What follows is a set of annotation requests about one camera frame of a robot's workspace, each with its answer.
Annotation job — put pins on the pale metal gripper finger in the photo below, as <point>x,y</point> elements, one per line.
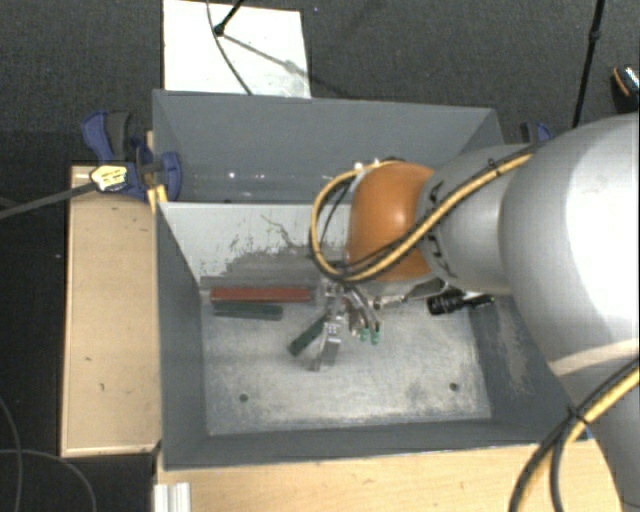
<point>331,350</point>

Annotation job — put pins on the dark green block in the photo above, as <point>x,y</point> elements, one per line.
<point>247,312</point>
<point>304,340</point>

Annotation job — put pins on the grey metal bin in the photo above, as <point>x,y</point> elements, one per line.
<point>350,400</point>

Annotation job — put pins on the red-brown flat block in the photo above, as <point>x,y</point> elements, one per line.
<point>260,294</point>

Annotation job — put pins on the pale wood flat board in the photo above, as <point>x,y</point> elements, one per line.
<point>110,325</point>

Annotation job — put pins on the black cylinder on white bracket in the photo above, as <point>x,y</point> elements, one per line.
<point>445,303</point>

